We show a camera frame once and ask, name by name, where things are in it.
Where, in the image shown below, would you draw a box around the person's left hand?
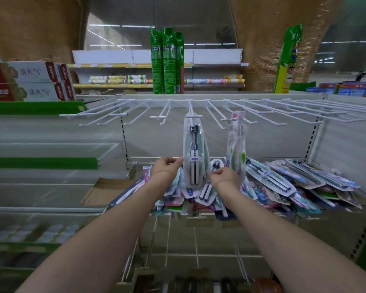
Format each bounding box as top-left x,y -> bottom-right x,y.
148,156 -> 184,189

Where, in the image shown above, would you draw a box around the person's right hand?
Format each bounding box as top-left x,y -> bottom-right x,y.
208,166 -> 242,198

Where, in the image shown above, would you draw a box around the oval twin black toothbrush pack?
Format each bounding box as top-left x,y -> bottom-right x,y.
183,112 -> 208,190
198,118 -> 212,180

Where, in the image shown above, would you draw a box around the clear green toothbrush pack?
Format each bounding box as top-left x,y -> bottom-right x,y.
236,114 -> 248,184

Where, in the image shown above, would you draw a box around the clear pink-topped toothbrush pack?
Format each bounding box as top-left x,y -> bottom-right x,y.
225,111 -> 243,168

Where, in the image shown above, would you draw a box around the pile of toothbrush packs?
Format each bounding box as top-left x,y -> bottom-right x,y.
109,157 -> 364,222

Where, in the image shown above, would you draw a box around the person's left forearm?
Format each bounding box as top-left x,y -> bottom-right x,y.
15,179 -> 174,293

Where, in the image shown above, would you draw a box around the person's right forearm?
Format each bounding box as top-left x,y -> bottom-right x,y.
222,189 -> 366,293

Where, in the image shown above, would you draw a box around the white shelf unit yellow strips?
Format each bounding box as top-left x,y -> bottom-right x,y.
68,48 -> 249,90

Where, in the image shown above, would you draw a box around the brown cardboard tray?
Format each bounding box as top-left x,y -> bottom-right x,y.
81,177 -> 138,206

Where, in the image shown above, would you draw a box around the row of colourful wrap rolls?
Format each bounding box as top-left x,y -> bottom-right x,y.
88,74 -> 245,85

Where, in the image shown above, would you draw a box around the green spray can red side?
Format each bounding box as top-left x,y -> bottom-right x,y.
174,32 -> 185,94

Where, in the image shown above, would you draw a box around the orange round object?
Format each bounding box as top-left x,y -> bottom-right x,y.
252,277 -> 283,293

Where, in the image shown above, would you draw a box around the red white toothpaste box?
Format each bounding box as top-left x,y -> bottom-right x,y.
0,61 -> 61,84
62,81 -> 77,101
58,63 -> 72,83
0,82 -> 66,102

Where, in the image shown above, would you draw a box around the green yellow spray can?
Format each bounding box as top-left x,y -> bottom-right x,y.
273,24 -> 303,94

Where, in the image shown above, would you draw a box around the woven brown column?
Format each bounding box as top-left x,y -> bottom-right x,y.
229,0 -> 347,92
0,0 -> 85,63

